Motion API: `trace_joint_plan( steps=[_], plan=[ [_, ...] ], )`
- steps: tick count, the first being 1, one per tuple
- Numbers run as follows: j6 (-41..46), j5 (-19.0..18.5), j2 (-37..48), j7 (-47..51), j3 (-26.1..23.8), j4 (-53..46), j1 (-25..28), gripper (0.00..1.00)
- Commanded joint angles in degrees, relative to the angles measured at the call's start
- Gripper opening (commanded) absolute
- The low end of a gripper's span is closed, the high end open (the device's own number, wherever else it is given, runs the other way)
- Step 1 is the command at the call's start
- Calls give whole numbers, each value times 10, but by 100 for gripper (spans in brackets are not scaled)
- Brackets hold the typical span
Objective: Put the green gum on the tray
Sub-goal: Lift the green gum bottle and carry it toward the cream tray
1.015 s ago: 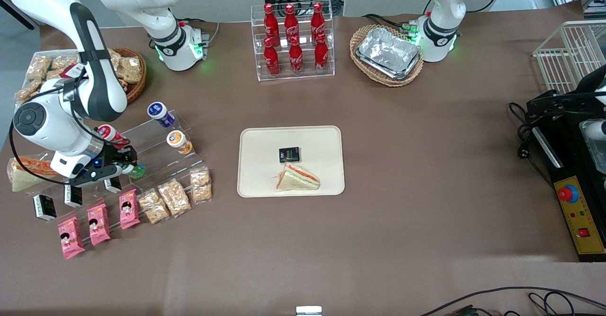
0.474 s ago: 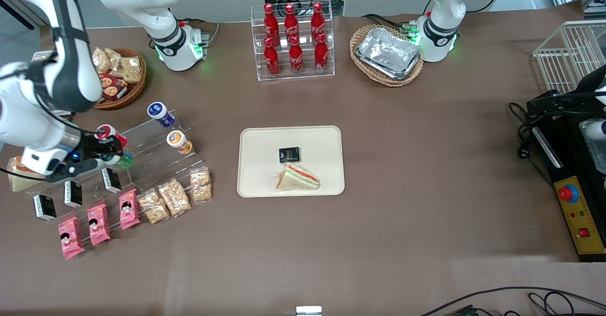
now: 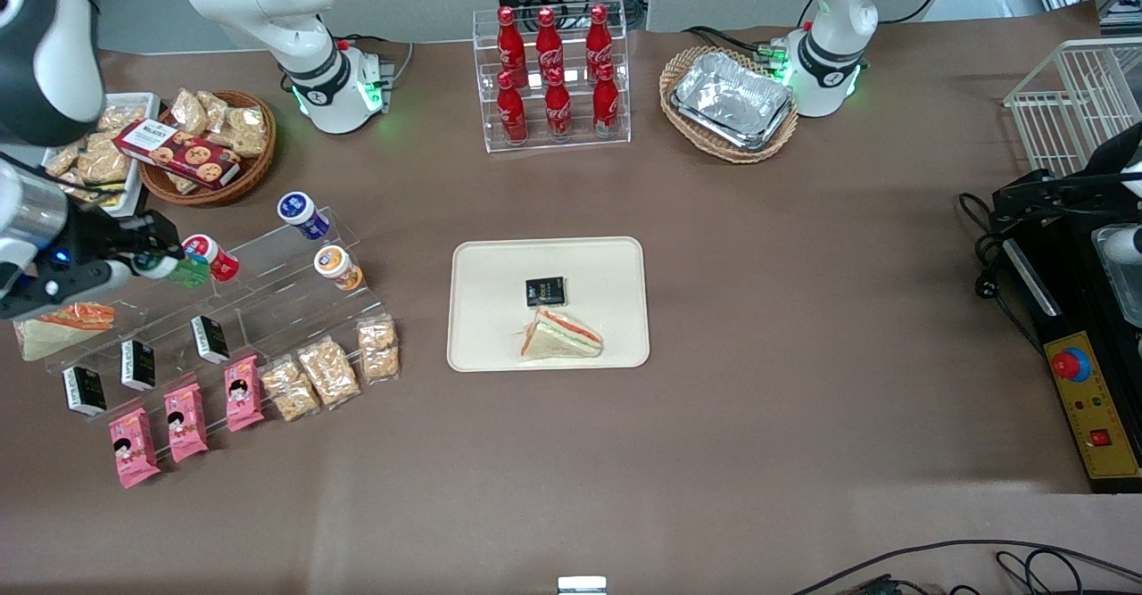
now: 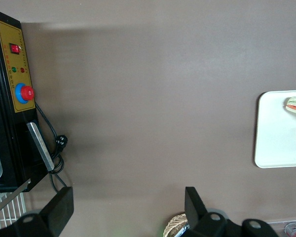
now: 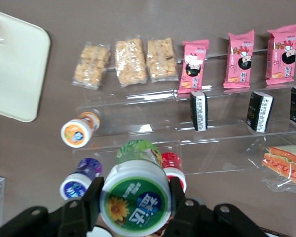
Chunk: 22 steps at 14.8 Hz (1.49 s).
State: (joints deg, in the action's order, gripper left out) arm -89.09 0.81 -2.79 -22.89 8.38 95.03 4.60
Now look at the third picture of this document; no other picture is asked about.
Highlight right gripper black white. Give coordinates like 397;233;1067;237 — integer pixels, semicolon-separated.
0;210;186;321

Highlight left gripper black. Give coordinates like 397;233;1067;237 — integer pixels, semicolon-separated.
992;165;1136;225

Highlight green gum bottle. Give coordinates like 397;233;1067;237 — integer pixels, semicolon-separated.
159;256;211;289

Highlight red gum bottle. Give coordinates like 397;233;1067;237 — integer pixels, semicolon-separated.
182;233;241;283

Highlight black gum box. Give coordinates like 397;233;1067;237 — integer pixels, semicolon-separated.
62;365;109;418
189;314;231;365
120;337;158;392
525;277;568;309

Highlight blue gum bottle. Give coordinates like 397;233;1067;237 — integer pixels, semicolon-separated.
277;190;332;242

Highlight orange gum bottle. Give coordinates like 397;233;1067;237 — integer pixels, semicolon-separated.
313;244;365;292

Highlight silver foil tray stack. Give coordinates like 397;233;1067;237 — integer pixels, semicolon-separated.
670;51;796;153

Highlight beige plastic tray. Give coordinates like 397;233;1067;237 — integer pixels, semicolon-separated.
446;236;651;373

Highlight red cookie box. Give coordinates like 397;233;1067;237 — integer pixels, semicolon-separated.
113;119;243;191

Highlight clear acrylic stepped shelf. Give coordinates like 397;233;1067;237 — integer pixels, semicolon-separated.
43;206;395;419

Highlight triangle sandwich in wrap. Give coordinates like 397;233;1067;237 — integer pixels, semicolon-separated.
519;306;604;362
12;302;118;362

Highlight wicker basket with snacks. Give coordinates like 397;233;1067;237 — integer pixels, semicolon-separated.
137;88;278;209

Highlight steel container in machine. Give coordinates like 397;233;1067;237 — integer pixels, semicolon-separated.
1092;225;1142;329

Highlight white rectangular snack bin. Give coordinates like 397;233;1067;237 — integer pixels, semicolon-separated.
39;92;162;218

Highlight pink snack packet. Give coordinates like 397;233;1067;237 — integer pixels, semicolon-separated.
223;354;266;434
108;407;162;490
162;382;210;464

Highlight clear nut brittle bag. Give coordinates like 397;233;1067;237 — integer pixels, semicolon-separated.
260;355;321;423
357;316;401;385
296;335;362;410

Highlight black sealing machine yellow panel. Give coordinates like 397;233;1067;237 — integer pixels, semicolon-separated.
990;171;1142;495

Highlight wicker basket with foil trays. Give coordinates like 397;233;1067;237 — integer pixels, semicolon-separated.
658;45;800;165

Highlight clear acrylic bottle rack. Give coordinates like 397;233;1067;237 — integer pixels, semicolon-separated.
472;0;633;155

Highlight red cola bottle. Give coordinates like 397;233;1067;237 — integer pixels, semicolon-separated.
496;5;528;89
496;70;530;146
592;62;622;139
585;4;616;79
534;6;566;87
543;69;575;142

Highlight black power cable with plug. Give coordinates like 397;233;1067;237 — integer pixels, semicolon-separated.
958;191;1050;360

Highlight white wire rack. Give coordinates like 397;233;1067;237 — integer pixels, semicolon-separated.
1003;37;1142;178

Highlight grey arm base cable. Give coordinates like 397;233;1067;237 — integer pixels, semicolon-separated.
337;34;417;89

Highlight black arm base cable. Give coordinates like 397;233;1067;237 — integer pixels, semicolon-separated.
682;24;791;66

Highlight thin black cable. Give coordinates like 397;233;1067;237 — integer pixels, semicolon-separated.
789;538;1142;595
994;548;1142;595

